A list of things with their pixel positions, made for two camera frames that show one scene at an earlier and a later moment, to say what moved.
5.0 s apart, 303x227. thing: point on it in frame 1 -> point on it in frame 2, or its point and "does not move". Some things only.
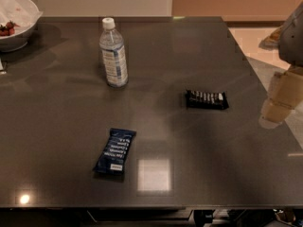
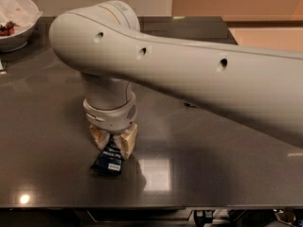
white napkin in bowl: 19,10 does not move
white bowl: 18,41 does not move
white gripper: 292,44 -> 109,116
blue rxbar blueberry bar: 113,157 does not move
